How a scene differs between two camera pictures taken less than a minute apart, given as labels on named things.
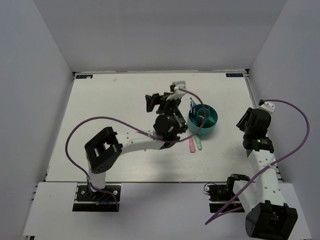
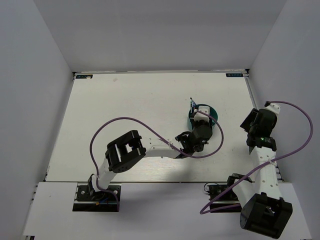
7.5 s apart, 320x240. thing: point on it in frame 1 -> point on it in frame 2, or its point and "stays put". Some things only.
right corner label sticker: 234,75 stays put
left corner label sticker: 84,76 stays put
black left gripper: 156,99 -> 202,122
